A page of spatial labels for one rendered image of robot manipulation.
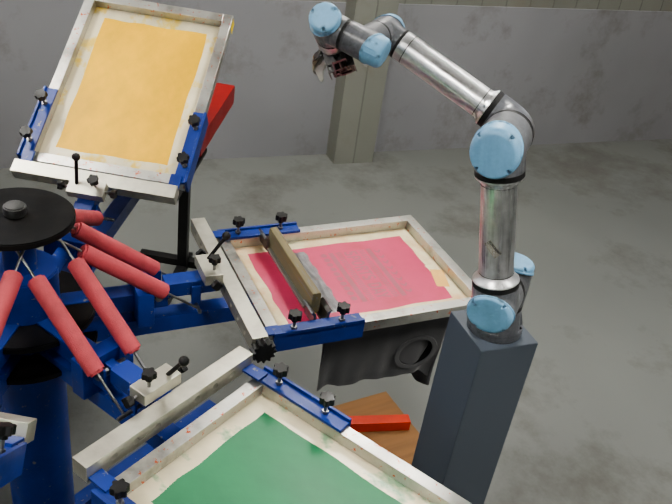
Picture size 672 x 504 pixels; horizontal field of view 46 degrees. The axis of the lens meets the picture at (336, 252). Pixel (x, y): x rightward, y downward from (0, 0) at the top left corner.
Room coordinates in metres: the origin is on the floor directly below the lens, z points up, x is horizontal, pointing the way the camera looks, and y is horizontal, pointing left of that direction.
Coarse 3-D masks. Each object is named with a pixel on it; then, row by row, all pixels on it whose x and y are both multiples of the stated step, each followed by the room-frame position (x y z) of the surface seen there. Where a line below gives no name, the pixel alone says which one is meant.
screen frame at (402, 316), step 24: (408, 216) 2.72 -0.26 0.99; (240, 240) 2.37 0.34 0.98; (288, 240) 2.46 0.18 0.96; (432, 240) 2.56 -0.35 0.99; (240, 264) 2.21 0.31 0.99; (456, 264) 2.42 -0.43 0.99; (264, 312) 1.97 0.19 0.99; (384, 312) 2.07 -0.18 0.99; (408, 312) 2.09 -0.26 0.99; (432, 312) 2.12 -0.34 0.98
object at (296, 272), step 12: (276, 228) 2.36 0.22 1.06; (276, 240) 2.30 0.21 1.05; (276, 252) 2.29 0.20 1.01; (288, 252) 2.22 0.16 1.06; (288, 264) 2.19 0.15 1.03; (300, 264) 2.16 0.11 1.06; (300, 276) 2.10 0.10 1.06; (300, 288) 2.09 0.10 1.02; (312, 288) 2.04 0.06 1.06; (312, 300) 2.01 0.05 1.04
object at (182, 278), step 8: (184, 272) 2.05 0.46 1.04; (192, 272) 2.05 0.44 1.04; (168, 280) 1.99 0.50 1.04; (176, 280) 2.00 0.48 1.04; (184, 280) 2.00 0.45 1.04; (192, 280) 2.01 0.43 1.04; (200, 280) 2.02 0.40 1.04; (176, 288) 1.98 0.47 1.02; (184, 288) 1.99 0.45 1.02; (208, 288) 2.03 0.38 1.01; (168, 296) 1.97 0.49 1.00
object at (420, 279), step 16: (400, 272) 2.37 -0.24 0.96; (416, 272) 2.38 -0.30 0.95; (272, 288) 2.15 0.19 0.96; (288, 288) 2.17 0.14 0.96; (336, 288) 2.21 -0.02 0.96; (416, 288) 2.28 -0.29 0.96; (432, 288) 2.30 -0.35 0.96; (288, 304) 2.08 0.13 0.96; (352, 304) 2.13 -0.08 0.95; (368, 304) 2.15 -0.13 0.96; (384, 304) 2.16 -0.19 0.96; (400, 304) 2.17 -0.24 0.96; (288, 320) 1.99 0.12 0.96; (304, 320) 2.01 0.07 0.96
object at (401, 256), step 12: (372, 240) 2.56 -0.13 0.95; (384, 240) 2.57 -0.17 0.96; (396, 240) 2.58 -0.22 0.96; (264, 252) 2.36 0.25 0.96; (312, 252) 2.41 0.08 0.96; (324, 252) 2.42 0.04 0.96; (384, 252) 2.49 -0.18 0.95; (396, 252) 2.50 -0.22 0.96; (408, 252) 2.51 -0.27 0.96; (252, 264) 2.28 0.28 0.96; (264, 264) 2.29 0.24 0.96; (312, 264) 2.33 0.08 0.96; (324, 264) 2.34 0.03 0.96; (396, 264) 2.42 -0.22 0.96; (408, 264) 2.43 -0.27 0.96; (420, 264) 2.44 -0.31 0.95; (264, 276) 2.21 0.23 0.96; (276, 276) 2.23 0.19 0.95; (324, 276) 2.27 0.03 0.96
